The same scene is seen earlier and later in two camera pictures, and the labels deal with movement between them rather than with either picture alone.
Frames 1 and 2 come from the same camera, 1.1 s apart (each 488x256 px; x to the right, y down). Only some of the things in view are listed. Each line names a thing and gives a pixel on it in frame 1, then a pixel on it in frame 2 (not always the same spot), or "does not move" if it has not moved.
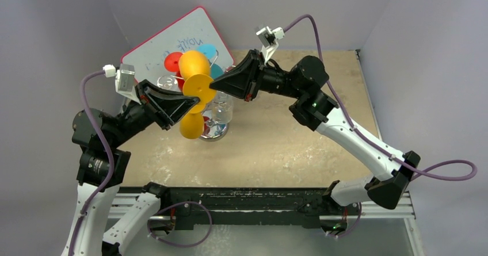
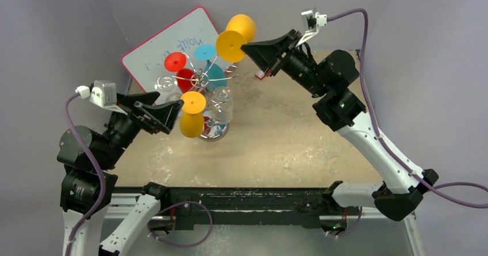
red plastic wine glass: x=171 y=63 does not move
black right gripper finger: x=239 y=80 -> x=270 y=54
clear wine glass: x=221 y=109 does not move
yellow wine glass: x=194 y=68 -> x=240 y=30
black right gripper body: x=255 y=76 -> x=279 y=54
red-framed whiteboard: x=187 y=34 does not move
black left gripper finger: x=174 y=104 -> x=147 y=98
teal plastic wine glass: x=216 y=71 does not move
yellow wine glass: x=191 y=125 does not move
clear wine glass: x=167 y=81 does not move
